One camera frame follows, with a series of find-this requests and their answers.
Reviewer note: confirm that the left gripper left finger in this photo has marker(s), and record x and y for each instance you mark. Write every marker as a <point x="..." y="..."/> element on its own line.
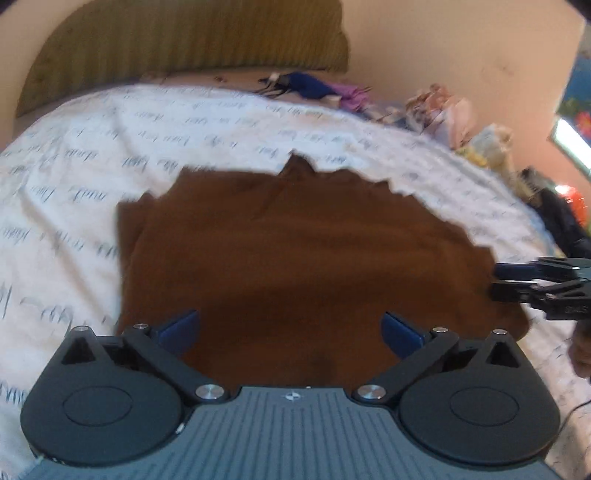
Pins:
<point x="141" y="366"/>

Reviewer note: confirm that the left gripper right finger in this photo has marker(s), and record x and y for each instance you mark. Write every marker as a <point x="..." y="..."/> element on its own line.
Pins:
<point x="440" y="368"/>

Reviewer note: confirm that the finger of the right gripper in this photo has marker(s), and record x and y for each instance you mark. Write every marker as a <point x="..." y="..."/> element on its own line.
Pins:
<point x="518" y="271"/>
<point x="527" y="292"/>

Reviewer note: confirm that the brown knit sweater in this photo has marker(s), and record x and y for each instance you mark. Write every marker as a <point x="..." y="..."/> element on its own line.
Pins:
<point x="292" y="273"/>

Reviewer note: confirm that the pink clothes pile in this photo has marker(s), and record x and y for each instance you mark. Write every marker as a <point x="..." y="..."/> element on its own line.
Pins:
<point x="446" y="118"/>

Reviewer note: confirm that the black garment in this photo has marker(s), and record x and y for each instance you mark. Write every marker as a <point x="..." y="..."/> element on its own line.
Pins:
<point x="556" y="214"/>

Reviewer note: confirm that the pale yellow quilted cloth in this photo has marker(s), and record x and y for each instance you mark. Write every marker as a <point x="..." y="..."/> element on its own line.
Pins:
<point x="492" y="149"/>

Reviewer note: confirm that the white script-print bed cover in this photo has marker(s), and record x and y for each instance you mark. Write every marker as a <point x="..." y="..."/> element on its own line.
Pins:
<point x="61" y="181"/>

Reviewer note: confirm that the purple garment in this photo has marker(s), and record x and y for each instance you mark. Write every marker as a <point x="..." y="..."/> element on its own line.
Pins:
<point x="352" y="98"/>

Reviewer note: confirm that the blue garment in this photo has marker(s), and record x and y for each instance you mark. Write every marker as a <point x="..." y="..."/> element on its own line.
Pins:
<point x="305" y="85"/>

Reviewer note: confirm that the olive ribbed headboard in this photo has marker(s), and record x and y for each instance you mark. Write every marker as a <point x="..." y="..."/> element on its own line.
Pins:
<point x="111" y="42"/>

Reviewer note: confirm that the floral wall poster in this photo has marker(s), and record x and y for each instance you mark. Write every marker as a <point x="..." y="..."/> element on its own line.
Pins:
<point x="575" y="104"/>

